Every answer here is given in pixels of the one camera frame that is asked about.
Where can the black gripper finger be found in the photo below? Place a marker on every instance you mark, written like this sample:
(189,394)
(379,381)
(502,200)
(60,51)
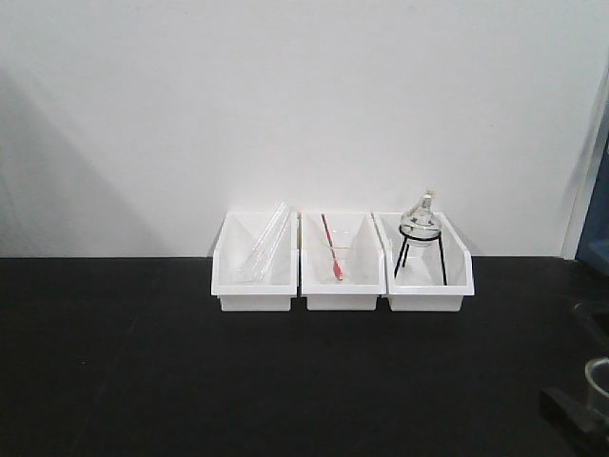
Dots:
(584,429)

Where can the clear glass beaker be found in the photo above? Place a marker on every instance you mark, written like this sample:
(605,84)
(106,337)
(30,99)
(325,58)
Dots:
(596,374)

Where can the blue cabinet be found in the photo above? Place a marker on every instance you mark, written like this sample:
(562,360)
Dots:
(593,245)

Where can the small glass beaker in bin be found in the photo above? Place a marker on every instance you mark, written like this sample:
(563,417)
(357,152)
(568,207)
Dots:
(342,244)

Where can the right white storage bin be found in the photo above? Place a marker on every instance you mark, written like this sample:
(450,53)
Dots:
(418,286)

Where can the white storage bin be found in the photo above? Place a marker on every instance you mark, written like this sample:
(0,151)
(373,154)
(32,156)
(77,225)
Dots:
(237,238)
(366,281)
(418,286)

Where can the glass alcohol lamp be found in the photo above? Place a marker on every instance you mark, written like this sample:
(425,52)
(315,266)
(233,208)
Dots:
(419,226)

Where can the middle white storage bin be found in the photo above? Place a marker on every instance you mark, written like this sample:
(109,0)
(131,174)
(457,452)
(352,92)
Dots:
(366,281)

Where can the red thermometer stick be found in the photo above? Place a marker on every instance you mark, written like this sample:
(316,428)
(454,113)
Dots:
(337,268)

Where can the clear glass rods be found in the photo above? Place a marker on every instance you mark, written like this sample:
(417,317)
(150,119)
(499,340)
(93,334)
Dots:
(259,260)

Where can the left white storage bin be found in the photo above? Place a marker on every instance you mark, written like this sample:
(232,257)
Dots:
(237,238)

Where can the black wire tripod stand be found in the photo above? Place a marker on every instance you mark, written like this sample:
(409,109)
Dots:
(442,259)

